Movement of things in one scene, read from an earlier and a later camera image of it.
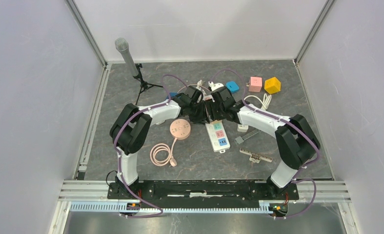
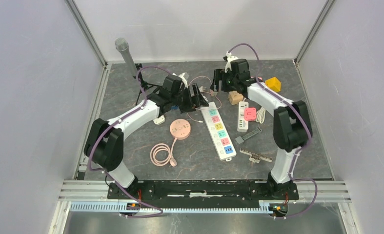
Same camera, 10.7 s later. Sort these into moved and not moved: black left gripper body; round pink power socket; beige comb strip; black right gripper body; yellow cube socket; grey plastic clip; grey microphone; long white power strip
Moved: long white power strip; black left gripper body; black right gripper body
Not moved: grey plastic clip; round pink power socket; grey microphone; yellow cube socket; beige comb strip
